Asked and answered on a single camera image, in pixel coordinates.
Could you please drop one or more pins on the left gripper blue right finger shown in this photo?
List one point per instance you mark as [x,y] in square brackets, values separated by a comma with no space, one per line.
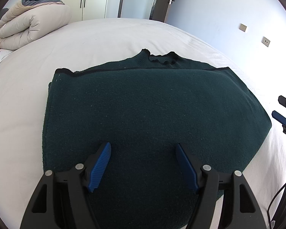
[240,208]

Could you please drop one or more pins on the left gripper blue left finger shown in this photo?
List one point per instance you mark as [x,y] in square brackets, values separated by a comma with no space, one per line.
[60,200]

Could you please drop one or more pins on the dark green knit sweater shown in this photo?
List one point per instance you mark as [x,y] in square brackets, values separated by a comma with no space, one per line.
[143,106]

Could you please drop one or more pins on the white bed mattress sheet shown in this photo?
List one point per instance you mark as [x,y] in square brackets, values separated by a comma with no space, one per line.
[26,73]

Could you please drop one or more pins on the folded beige duvet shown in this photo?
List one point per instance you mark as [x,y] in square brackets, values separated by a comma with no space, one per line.
[29,20]

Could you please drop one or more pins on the upper wall switch plate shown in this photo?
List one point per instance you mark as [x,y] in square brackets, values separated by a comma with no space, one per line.
[242,27]

